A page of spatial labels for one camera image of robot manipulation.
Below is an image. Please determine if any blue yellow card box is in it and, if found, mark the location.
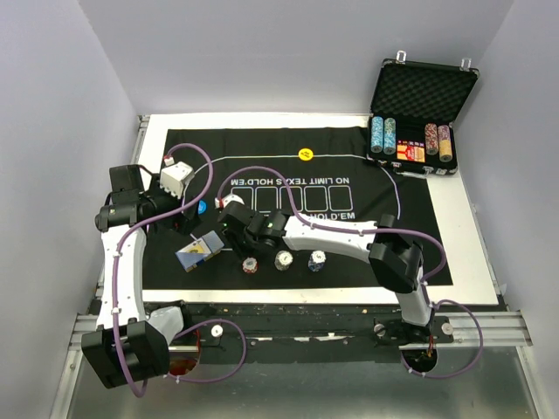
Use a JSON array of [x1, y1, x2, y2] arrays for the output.
[[176, 230, 224, 271]]

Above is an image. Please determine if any red white chip stack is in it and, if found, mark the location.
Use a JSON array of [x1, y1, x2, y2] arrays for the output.
[[242, 257, 258, 274]]

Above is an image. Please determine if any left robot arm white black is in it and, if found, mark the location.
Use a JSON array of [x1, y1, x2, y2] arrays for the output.
[[81, 161, 197, 388]]

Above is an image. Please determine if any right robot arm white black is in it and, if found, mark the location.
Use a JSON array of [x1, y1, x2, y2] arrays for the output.
[[217, 196, 434, 342]]

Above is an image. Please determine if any blue blind button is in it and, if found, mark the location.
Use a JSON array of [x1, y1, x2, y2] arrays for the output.
[[197, 200, 207, 215]]

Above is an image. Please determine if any grey white chip stack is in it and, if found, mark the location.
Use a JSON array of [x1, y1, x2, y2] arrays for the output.
[[274, 251, 293, 271]]

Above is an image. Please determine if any blue white chip stack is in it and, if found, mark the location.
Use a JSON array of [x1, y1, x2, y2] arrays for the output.
[[307, 251, 327, 272]]

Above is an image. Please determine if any black poker felt mat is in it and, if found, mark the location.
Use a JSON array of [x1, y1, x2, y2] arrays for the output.
[[143, 127, 452, 290]]

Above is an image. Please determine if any yellow dealer button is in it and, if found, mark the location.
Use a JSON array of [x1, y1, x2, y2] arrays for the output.
[[298, 148, 314, 161]]

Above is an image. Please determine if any light blue chip row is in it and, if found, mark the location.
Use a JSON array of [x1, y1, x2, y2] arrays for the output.
[[370, 116, 384, 153]]

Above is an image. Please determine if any teal chip row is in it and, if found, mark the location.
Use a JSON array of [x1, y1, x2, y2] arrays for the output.
[[383, 118, 397, 155]]

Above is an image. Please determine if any red card deck in case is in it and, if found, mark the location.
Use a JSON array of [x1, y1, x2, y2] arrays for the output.
[[397, 140, 425, 163]]

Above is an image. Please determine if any black aluminium chip case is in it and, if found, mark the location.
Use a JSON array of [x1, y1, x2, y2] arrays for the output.
[[366, 51, 480, 175]]

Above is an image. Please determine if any red chip row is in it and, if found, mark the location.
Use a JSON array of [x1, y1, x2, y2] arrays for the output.
[[424, 123, 438, 155]]

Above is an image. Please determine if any purple yellow chip row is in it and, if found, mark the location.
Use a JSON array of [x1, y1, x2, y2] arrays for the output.
[[438, 125, 452, 162]]

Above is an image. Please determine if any white table board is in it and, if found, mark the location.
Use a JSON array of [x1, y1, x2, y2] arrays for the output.
[[137, 113, 500, 306]]

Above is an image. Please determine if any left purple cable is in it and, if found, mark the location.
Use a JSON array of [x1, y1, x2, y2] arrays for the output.
[[111, 143, 248, 398]]

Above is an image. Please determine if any purple cable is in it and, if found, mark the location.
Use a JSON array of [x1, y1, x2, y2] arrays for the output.
[[216, 165, 485, 380], [111, 143, 248, 398]]

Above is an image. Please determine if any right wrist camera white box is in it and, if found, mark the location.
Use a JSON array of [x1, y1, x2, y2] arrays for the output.
[[215, 194, 245, 210]]

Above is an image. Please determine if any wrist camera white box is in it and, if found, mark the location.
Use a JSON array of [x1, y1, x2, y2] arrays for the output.
[[215, 194, 245, 210], [159, 161, 194, 199]]

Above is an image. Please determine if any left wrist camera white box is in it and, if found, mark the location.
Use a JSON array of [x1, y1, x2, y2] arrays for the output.
[[159, 161, 194, 199]]

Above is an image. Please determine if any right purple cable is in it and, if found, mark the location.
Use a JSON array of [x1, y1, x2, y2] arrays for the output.
[[216, 165, 485, 380]]

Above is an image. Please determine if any aluminium mounting rail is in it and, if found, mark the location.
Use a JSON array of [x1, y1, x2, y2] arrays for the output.
[[68, 312, 533, 351]]

